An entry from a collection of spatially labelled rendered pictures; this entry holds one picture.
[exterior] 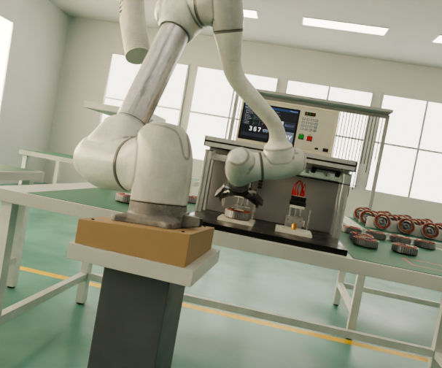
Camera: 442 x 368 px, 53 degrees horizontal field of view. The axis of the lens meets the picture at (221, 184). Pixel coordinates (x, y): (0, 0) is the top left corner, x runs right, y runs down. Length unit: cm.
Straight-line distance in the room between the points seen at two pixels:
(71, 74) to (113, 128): 818
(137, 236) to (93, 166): 30
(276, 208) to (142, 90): 101
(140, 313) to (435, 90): 802
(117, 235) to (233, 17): 80
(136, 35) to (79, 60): 656
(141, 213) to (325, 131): 112
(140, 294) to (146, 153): 36
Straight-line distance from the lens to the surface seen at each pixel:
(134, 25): 299
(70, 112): 937
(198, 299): 273
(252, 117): 206
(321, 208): 217
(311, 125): 205
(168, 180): 115
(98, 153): 129
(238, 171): 156
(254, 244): 167
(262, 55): 860
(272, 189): 216
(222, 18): 152
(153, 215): 115
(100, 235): 113
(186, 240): 105
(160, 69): 146
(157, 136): 117
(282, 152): 159
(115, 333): 124
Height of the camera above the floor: 100
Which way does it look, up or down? 3 degrees down
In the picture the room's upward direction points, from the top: 10 degrees clockwise
